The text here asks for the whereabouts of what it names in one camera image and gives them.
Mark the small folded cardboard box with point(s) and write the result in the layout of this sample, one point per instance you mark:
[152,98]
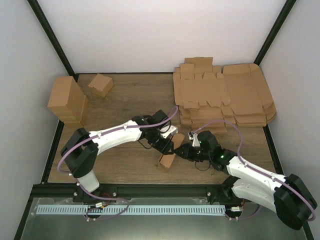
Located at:
[100,85]

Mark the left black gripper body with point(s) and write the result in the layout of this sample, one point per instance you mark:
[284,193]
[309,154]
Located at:
[159,146]

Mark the large flat cardboard blanks stack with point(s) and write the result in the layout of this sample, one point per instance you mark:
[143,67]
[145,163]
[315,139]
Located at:
[251,102]

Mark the low folded cardboard box stack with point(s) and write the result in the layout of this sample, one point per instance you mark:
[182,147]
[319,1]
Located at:
[75,114]

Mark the black aluminium frame rail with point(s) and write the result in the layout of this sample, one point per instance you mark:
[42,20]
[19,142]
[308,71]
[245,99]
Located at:
[56,190]

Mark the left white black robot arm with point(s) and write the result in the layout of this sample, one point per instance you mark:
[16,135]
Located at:
[83,147]

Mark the grey metal base plate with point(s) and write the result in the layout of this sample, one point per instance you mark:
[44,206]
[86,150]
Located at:
[263,226]

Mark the stack of flat cardboard blanks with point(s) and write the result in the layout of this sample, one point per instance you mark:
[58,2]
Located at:
[202,96]

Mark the black frame post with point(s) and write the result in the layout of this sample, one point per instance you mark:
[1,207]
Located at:
[281,18]
[42,19]

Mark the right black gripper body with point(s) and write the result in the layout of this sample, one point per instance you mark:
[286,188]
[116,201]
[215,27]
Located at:
[196,156]

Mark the light blue slotted cable duct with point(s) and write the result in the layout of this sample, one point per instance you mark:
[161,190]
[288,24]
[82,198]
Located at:
[197,210]

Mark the right black frame post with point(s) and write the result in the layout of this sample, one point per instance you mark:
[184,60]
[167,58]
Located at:
[281,18]

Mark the left black frame post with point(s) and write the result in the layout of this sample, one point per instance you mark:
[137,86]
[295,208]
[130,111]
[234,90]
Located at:
[42,19]

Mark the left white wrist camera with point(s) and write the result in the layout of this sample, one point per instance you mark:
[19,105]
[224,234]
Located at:
[168,131]

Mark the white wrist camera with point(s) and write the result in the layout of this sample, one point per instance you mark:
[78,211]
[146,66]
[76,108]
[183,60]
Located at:
[194,138]
[168,131]

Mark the tall folded cardboard box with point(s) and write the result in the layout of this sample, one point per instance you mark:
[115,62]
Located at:
[65,91]

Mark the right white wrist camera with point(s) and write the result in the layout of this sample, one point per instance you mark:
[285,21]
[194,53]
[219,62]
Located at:
[194,138]

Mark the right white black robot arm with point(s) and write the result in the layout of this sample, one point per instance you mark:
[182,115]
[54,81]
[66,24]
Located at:
[287,196]

